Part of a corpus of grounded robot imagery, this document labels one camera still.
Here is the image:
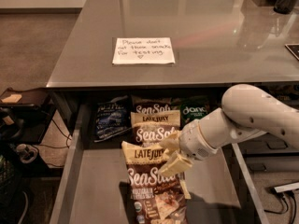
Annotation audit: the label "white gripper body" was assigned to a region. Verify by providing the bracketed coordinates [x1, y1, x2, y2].
[179, 119, 218, 161]

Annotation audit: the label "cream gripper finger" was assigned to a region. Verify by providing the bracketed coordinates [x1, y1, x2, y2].
[158, 151, 192, 177]
[159, 131, 180, 156]

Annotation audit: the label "brown sea salt chip bag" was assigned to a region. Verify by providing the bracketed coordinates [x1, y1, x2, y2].
[131, 110, 180, 147]
[132, 96, 171, 114]
[121, 141, 188, 224]

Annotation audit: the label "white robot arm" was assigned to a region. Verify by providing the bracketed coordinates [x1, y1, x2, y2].
[158, 84, 299, 177]

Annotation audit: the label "green Dang snack bag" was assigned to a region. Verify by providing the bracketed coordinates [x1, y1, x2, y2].
[179, 97, 210, 126]

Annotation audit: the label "blue Kettle chip bag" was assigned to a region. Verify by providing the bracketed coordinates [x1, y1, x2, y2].
[95, 95, 131, 142]

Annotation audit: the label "open grey top drawer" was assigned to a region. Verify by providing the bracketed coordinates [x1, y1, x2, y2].
[50, 87, 269, 224]

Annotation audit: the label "white handwritten paper note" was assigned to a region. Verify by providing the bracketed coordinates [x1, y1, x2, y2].
[112, 37, 176, 65]

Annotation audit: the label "silver power strip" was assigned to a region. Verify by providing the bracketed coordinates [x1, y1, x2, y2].
[273, 182, 299, 193]

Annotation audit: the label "black cart with devices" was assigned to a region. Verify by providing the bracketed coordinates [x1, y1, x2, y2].
[0, 88, 56, 224]

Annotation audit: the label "black power cables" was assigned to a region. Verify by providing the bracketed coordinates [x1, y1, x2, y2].
[263, 190, 298, 224]

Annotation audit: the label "black cable by cart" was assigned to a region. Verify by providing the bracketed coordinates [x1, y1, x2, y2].
[36, 117, 73, 170]

